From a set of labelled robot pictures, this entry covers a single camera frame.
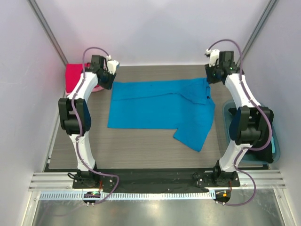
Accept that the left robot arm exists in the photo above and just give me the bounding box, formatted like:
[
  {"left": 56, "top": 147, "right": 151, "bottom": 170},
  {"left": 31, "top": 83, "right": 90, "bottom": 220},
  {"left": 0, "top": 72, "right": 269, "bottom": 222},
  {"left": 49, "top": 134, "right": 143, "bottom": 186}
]
[{"left": 58, "top": 55, "right": 119, "bottom": 188}]

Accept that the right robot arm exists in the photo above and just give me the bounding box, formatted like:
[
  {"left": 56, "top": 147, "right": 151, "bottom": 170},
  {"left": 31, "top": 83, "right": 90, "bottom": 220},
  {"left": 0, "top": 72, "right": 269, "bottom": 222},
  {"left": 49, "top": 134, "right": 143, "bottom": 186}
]
[{"left": 205, "top": 49, "right": 272, "bottom": 186}]

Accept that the folded pink t-shirt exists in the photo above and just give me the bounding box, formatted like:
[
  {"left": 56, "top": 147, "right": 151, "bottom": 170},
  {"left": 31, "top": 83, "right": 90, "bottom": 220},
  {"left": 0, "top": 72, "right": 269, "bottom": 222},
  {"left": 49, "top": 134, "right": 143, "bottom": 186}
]
[{"left": 65, "top": 85, "right": 103, "bottom": 96}]

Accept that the teal plastic bin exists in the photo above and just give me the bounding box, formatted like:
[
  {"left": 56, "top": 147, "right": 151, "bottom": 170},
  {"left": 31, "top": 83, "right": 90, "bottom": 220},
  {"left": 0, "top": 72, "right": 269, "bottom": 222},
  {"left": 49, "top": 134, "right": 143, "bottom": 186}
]
[{"left": 222, "top": 99, "right": 280, "bottom": 165}]

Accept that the folded red t-shirt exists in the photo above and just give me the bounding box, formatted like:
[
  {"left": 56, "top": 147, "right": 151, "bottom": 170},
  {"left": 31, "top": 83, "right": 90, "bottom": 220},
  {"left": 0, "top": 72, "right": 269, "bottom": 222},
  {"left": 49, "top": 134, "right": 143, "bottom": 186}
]
[{"left": 65, "top": 64, "right": 82, "bottom": 95}]

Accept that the light blue t-shirt in bin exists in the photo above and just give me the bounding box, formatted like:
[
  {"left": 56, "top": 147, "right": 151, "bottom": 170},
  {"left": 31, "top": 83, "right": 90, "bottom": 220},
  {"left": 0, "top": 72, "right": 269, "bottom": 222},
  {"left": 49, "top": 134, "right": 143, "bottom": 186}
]
[{"left": 271, "top": 137, "right": 277, "bottom": 154}]

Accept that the black t-shirt in bin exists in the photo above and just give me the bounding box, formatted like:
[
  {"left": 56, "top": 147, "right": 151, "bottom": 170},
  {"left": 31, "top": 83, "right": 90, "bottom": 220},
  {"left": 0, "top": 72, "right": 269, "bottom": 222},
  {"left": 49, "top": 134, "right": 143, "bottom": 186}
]
[{"left": 227, "top": 107, "right": 275, "bottom": 165}]

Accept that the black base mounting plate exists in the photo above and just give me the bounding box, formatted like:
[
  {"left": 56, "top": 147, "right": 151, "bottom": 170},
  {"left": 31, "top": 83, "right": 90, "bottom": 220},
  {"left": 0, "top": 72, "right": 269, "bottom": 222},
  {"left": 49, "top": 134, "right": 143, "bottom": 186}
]
[{"left": 67, "top": 168, "right": 240, "bottom": 203}]

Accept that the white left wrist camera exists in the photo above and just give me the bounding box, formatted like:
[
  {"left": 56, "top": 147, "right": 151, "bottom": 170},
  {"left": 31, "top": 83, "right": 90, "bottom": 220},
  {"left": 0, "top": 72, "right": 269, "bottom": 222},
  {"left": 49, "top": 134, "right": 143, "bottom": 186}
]
[{"left": 106, "top": 55, "right": 119, "bottom": 74}]

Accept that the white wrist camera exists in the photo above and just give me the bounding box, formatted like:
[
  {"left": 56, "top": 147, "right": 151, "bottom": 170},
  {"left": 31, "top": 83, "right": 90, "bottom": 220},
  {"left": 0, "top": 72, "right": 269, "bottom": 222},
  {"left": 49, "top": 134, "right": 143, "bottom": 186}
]
[
  {"left": 205, "top": 49, "right": 220, "bottom": 67},
  {"left": 106, "top": 55, "right": 119, "bottom": 74}
]

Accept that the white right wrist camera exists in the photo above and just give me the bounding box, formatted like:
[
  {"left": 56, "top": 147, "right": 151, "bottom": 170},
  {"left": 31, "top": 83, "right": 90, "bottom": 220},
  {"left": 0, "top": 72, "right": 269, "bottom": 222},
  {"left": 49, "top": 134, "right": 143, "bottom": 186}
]
[{"left": 205, "top": 49, "right": 220, "bottom": 67}]

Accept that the aluminium frame post left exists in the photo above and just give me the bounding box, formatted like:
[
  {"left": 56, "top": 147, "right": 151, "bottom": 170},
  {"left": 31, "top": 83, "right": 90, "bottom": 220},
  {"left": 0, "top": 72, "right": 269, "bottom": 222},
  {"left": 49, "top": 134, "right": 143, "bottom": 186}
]
[{"left": 27, "top": 0, "right": 68, "bottom": 65}]

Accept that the aluminium frame post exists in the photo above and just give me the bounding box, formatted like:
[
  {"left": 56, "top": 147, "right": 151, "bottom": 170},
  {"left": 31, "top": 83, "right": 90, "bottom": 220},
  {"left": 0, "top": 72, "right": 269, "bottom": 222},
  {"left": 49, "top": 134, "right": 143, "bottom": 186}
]
[
  {"left": 238, "top": 0, "right": 279, "bottom": 62},
  {"left": 27, "top": 0, "right": 68, "bottom": 65}
]

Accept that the aluminium frame post right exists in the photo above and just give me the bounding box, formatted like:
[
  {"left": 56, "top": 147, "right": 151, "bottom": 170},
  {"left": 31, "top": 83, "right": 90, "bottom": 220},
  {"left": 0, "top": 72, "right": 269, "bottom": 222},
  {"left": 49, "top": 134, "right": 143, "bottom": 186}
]
[{"left": 238, "top": 0, "right": 279, "bottom": 62}]

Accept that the aluminium front rail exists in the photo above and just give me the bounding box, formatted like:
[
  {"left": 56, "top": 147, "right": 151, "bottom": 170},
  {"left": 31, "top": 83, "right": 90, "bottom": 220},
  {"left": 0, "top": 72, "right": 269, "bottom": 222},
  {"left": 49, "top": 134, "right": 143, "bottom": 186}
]
[{"left": 28, "top": 169, "right": 286, "bottom": 191}]

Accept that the white slotted cable duct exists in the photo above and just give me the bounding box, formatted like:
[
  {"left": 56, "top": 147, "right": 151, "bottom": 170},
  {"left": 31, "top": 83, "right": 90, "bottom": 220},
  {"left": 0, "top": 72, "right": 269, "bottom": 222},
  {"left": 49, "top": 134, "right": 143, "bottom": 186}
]
[{"left": 40, "top": 190, "right": 215, "bottom": 201}]

